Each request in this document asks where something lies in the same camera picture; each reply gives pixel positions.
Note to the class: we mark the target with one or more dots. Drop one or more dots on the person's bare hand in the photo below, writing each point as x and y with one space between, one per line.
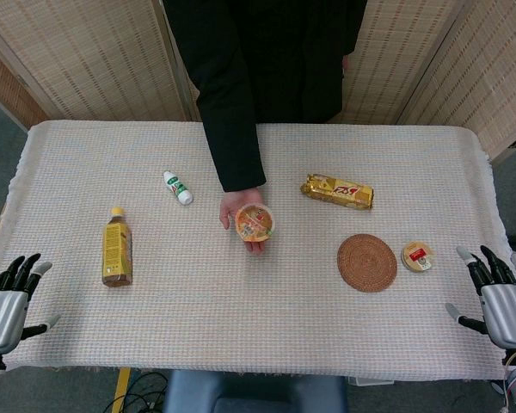
234 208

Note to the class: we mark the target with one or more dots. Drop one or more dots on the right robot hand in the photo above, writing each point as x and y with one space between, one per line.
505 307

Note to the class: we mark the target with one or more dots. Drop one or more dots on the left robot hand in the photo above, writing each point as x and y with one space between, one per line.
2 307

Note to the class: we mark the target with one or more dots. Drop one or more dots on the orange round snack cup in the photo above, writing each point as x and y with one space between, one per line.
256 223

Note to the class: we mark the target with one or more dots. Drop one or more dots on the person's black-sleeved forearm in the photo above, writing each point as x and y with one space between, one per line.
232 129

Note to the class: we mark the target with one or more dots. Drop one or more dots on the blue padded robot base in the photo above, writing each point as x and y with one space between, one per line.
253 393

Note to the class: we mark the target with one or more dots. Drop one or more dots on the small white yogurt bottle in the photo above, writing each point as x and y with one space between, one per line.
178 188

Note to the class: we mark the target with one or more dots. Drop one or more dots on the white woven tablecloth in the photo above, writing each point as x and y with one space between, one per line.
258 297

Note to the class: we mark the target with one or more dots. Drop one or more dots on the small round tan container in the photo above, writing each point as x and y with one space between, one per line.
419 256

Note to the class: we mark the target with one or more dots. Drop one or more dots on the gold biscuit packet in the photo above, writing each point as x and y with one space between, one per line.
337 191

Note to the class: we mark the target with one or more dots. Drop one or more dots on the yellow tea bottle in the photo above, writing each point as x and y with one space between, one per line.
117 247

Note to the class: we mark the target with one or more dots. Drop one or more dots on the round woven coaster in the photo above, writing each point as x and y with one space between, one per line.
367 263

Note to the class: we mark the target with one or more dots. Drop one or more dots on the yellow floor tape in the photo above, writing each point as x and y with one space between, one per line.
121 389

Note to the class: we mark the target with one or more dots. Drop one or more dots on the person's black-clothed torso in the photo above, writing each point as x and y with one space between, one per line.
279 56

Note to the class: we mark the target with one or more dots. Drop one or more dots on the bamboo folding screen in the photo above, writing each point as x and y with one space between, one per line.
90 60

